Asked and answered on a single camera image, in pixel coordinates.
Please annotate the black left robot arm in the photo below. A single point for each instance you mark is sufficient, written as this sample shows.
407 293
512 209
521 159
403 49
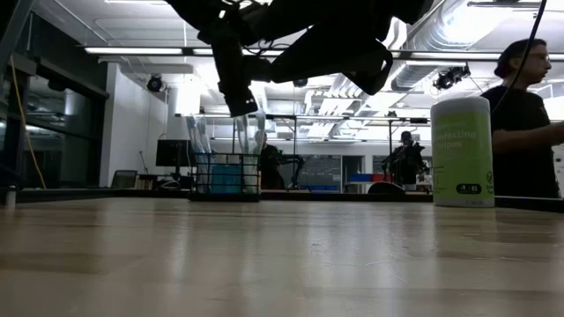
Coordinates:
198 11

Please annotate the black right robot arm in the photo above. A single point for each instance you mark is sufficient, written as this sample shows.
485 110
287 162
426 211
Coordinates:
352 13

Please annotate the black background robot arm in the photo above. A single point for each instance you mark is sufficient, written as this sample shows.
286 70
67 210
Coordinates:
296 163

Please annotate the long ceiling light strip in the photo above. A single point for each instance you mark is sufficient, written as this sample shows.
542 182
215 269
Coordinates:
454 55
132 50
202 51

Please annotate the person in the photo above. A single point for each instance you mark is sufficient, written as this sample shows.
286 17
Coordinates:
271 165
405 163
520 132

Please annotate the black computer monitor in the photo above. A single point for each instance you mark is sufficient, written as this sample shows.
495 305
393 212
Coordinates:
176 153

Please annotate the blue storage bin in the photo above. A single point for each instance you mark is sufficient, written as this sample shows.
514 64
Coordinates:
359 177

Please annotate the red storage bin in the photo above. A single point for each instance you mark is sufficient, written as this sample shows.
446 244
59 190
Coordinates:
379 177

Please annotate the dark office chair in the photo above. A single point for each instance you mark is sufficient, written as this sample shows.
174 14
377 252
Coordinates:
123 179

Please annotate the green disinfecting wipes canister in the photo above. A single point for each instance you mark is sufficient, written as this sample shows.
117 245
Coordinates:
462 154

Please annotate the black workstation frame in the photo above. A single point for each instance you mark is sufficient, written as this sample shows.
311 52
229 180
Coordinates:
282 116

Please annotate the silver ventilation duct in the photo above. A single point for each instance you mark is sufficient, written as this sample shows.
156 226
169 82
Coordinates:
436 31

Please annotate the black ceiling camera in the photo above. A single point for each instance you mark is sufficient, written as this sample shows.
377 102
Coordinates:
447 79

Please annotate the black aluminium table frame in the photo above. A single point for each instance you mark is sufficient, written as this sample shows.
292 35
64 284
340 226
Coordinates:
308 196

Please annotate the short white post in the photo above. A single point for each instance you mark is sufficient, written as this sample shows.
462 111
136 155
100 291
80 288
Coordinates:
11 200

